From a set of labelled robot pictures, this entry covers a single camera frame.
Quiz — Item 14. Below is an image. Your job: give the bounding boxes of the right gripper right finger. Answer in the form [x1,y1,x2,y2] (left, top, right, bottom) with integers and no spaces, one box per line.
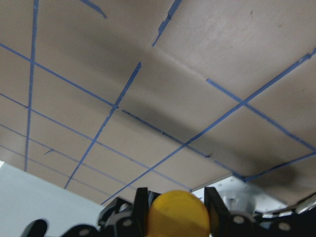
[204,187,255,237]

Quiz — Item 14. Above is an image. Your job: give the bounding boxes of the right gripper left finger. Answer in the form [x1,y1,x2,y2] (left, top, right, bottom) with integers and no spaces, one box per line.
[116,188,148,237]

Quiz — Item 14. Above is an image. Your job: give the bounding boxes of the yellow push button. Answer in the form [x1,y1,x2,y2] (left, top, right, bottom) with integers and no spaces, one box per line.
[146,190,210,237]

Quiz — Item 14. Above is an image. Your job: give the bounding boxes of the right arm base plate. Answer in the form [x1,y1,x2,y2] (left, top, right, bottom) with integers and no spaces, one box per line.
[190,176,287,214]

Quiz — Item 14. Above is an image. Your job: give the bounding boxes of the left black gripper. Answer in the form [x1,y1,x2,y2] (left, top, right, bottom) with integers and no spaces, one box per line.
[97,197,133,226]

